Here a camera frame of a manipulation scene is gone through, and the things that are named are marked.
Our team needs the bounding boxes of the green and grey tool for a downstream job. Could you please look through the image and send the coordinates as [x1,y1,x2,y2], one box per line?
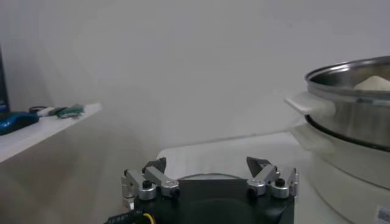
[57,103,85,119]

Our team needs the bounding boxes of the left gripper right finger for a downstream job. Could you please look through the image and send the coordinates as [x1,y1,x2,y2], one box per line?
[246,156,300,199]

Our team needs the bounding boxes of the white steamed baozi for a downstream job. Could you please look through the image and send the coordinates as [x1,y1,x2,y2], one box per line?
[353,75,390,91]

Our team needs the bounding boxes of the small white gadget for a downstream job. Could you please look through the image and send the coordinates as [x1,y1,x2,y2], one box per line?
[37,107,55,117]

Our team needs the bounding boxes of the white electric pot base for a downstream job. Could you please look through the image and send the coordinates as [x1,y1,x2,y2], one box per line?
[289,123,390,224]

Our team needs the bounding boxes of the glass lid with white handle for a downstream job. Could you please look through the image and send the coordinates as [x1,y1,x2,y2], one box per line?
[178,172,248,181]

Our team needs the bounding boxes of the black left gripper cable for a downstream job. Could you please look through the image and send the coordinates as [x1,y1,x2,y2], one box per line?
[103,211,156,224]

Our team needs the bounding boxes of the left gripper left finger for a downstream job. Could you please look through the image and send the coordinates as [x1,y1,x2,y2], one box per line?
[121,156,180,211]

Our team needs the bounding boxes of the white side table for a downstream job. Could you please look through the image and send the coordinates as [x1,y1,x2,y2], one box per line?
[0,102,103,164]

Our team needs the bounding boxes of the blue computer mouse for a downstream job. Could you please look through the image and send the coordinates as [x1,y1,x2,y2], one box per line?
[0,111,40,136]

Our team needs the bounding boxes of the stainless steel steamer basket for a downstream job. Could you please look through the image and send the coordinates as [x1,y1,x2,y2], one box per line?
[285,55,390,152]

